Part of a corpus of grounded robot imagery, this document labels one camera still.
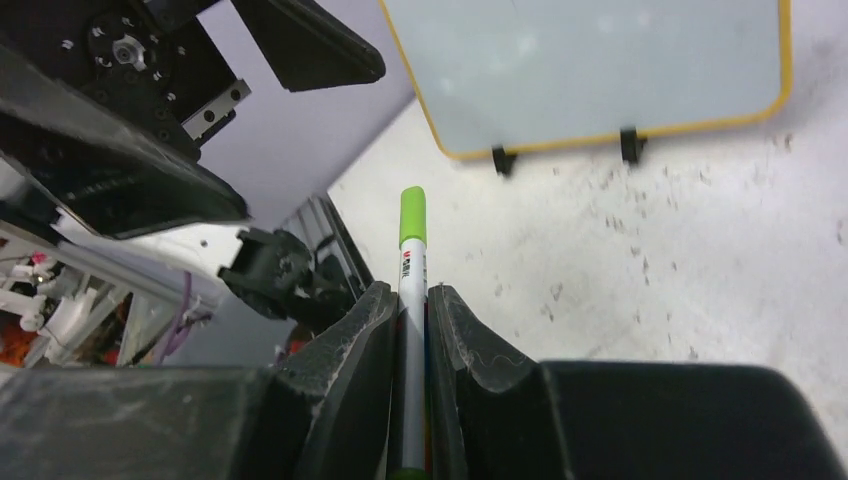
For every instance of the white marker pen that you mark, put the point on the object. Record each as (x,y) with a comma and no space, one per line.
(410,438)

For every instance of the green marker cap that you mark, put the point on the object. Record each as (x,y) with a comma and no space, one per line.
(413,215)

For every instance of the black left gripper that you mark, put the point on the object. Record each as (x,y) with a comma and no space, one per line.
(153,64)

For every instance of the black whiteboard stand foot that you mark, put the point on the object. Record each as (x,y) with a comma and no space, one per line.
(503,161)

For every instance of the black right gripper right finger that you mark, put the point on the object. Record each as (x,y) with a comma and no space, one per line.
(498,414)

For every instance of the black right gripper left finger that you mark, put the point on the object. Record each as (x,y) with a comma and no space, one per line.
(322,414)

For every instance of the yellow framed whiteboard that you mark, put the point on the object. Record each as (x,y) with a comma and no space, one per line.
(537,75)

